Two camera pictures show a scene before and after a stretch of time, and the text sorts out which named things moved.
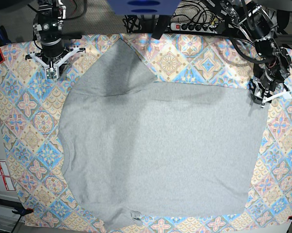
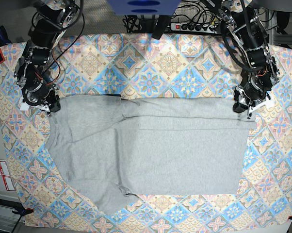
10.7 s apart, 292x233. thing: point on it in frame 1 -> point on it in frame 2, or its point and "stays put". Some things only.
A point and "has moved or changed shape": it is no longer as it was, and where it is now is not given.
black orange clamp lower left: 23,211 stays put
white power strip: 194,27 stays put
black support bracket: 161,26 stays put
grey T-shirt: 137,147 has moved or changed shape
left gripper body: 55,49 -> 39,94
